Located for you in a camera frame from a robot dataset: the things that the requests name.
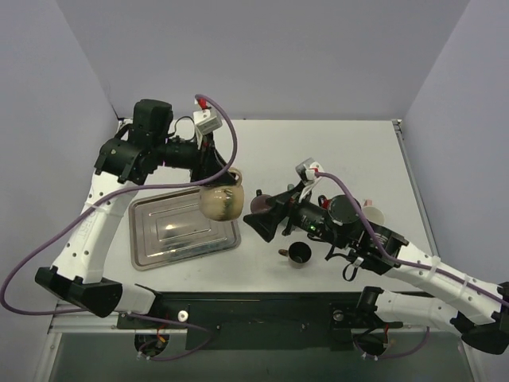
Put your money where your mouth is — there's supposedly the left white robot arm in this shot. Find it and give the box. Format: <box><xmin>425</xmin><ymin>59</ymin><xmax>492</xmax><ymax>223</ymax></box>
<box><xmin>35</xmin><ymin>94</ymin><xmax>235</xmax><ymax>328</ymax></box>

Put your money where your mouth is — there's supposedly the cream beige mug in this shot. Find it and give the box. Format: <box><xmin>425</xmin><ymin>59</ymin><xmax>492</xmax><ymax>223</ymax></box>
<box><xmin>198</xmin><ymin>167</ymin><xmax>244</xmax><ymax>221</ymax></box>

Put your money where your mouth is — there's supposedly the red mug black handle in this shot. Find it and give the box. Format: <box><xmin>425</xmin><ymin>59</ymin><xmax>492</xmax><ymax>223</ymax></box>
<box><xmin>317</xmin><ymin>195</ymin><xmax>330</xmax><ymax>209</ymax></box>

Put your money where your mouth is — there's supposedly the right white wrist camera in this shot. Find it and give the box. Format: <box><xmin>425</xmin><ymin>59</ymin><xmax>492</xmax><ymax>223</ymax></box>
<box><xmin>295</xmin><ymin>158</ymin><xmax>323</xmax><ymax>203</ymax></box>

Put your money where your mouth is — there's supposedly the mauve cylindrical mug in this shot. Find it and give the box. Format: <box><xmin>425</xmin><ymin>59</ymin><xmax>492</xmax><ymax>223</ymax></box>
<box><xmin>250</xmin><ymin>189</ymin><xmax>271</xmax><ymax>214</ymax></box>

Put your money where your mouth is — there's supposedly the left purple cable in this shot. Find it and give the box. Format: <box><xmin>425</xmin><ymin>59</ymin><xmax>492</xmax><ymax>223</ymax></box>
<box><xmin>0</xmin><ymin>94</ymin><xmax>239</xmax><ymax>362</ymax></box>

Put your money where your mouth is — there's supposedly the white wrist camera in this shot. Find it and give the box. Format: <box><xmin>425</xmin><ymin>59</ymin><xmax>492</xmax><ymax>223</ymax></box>
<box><xmin>193</xmin><ymin>108</ymin><xmax>223</xmax><ymax>135</ymax></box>
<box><xmin>295</xmin><ymin>158</ymin><xmax>323</xmax><ymax>203</ymax></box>

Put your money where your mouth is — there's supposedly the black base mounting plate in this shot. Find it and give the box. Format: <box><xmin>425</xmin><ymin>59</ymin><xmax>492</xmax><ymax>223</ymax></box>
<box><xmin>118</xmin><ymin>292</ymin><xmax>403</xmax><ymax>350</ymax></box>

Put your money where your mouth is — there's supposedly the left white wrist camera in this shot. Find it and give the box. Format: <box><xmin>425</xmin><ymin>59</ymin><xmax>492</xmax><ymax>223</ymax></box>
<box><xmin>193</xmin><ymin>108</ymin><xmax>223</xmax><ymax>135</ymax></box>

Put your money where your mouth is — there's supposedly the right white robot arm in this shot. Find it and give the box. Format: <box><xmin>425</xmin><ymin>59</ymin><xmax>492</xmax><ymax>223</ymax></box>
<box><xmin>243</xmin><ymin>185</ymin><xmax>508</xmax><ymax>355</ymax></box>

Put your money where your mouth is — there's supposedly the pink faceted mug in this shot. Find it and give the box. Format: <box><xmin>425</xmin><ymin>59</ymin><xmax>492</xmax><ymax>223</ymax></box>
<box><xmin>362</xmin><ymin>199</ymin><xmax>386</xmax><ymax>225</ymax></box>

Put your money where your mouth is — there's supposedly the stainless steel tray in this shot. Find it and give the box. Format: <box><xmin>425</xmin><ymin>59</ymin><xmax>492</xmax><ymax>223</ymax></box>
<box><xmin>128</xmin><ymin>188</ymin><xmax>241</xmax><ymax>271</ymax></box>

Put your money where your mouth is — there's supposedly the small brown mug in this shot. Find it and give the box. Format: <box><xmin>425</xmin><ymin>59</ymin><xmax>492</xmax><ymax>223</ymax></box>
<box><xmin>278</xmin><ymin>241</ymin><xmax>312</xmax><ymax>268</ymax></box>

